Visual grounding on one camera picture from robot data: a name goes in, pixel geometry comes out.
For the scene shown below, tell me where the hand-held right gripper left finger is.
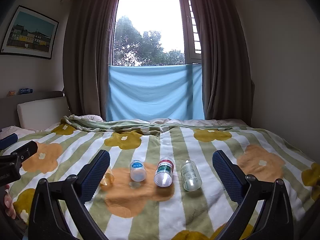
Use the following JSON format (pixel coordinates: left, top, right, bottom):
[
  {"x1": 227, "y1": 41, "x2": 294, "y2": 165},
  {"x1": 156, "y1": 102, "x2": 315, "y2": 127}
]
[{"x1": 28, "y1": 149, "x2": 111, "y2": 240}]

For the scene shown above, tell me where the clear cup red green label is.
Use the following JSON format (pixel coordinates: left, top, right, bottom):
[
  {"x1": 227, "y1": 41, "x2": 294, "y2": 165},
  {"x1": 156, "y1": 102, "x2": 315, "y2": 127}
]
[{"x1": 154, "y1": 157, "x2": 175, "y2": 188}]

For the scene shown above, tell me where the small amber plastic cup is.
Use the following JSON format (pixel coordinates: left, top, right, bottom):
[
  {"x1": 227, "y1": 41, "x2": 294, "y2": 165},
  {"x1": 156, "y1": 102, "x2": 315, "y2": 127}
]
[{"x1": 100, "y1": 165, "x2": 115, "y2": 186}]

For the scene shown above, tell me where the person's left hand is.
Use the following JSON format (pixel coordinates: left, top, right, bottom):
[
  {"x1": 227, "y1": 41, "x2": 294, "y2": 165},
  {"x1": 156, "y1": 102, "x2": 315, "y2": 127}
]
[{"x1": 3, "y1": 184, "x2": 17, "y2": 220}]

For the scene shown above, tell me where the framed picture of houses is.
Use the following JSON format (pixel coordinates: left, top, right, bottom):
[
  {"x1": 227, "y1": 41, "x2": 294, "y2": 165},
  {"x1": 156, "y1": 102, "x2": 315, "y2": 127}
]
[{"x1": 0, "y1": 5, "x2": 60, "y2": 60}]

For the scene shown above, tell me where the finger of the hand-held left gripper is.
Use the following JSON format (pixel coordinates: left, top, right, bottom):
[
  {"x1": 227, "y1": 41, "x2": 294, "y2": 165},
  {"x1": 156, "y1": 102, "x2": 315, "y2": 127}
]
[
  {"x1": 0, "y1": 141, "x2": 38, "y2": 167},
  {"x1": 0, "y1": 133, "x2": 19, "y2": 150}
]

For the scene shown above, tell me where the white headboard cushion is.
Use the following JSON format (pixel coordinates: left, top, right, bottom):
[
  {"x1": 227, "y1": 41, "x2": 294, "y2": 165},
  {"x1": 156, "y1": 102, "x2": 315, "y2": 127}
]
[{"x1": 17, "y1": 96, "x2": 71, "y2": 128}]

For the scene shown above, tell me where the clear bottle white label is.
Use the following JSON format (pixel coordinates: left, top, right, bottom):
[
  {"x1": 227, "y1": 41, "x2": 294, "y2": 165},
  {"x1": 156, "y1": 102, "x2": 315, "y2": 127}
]
[{"x1": 180, "y1": 159, "x2": 203, "y2": 192}]

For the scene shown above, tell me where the pink bed sheet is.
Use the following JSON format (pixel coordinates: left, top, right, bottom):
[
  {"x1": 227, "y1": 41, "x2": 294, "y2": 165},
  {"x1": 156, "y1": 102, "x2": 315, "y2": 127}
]
[{"x1": 0, "y1": 126, "x2": 36, "y2": 141}]

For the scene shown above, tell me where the brown curtain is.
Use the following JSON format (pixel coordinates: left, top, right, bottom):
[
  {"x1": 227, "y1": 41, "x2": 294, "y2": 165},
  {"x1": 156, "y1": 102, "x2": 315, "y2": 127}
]
[
  {"x1": 191, "y1": 0, "x2": 252, "y2": 120},
  {"x1": 62, "y1": 0, "x2": 121, "y2": 122}
]

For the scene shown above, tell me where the striped flower blanket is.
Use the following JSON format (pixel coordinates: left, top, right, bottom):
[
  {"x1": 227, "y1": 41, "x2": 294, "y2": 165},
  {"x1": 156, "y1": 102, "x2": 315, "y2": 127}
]
[{"x1": 0, "y1": 115, "x2": 320, "y2": 240}]

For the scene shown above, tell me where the light blue cloth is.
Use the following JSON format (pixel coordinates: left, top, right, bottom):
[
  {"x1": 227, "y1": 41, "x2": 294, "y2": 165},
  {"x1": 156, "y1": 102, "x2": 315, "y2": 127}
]
[{"x1": 106, "y1": 64, "x2": 206, "y2": 122}]

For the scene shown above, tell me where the clear cup with blue label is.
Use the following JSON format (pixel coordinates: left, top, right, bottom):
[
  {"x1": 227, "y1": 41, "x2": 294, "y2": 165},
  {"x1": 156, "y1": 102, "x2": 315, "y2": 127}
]
[{"x1": 129, "y1": 159, "x2": 148, "y2": 182}]

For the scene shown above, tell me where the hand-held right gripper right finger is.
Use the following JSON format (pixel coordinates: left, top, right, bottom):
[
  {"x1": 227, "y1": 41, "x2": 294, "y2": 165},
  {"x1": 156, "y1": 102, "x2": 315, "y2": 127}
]
[{"x1": 212, "y1": 150, "x2": 294, "y2": 240}]

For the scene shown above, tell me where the window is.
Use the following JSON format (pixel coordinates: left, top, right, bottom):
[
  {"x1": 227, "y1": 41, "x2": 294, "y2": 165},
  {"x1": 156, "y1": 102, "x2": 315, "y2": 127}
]
[{"x1": 109, "y1": 0, "x2": 203, "y2": 67}]

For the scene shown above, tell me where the grey bed headboard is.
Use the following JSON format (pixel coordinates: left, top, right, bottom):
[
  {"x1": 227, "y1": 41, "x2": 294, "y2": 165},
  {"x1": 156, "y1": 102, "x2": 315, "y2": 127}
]
[{"x1": 0, "y1": 90, "x2": 73, "y2": 128}]

